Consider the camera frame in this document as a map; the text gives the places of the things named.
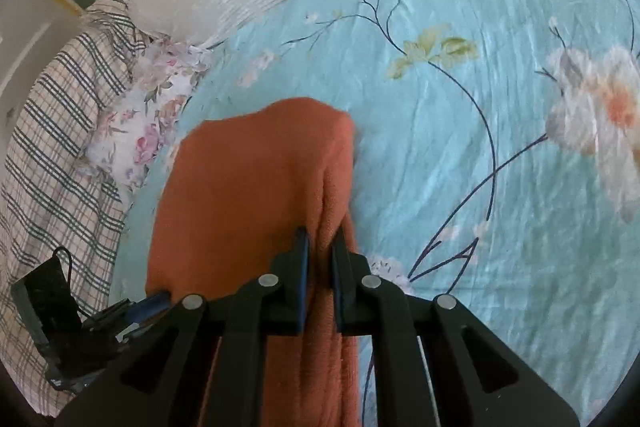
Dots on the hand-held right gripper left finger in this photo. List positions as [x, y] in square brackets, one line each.
[300, 269]

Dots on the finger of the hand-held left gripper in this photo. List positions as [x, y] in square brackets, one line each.
[149, 303]

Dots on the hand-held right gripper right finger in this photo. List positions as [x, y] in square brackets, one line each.
[340, 289]

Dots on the orange knit sweater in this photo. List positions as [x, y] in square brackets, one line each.
[250, 187]

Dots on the plaid blanket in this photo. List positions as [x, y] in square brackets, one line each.
[50, 132]

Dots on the pink floral pillow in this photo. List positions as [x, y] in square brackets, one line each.
[150, 117]

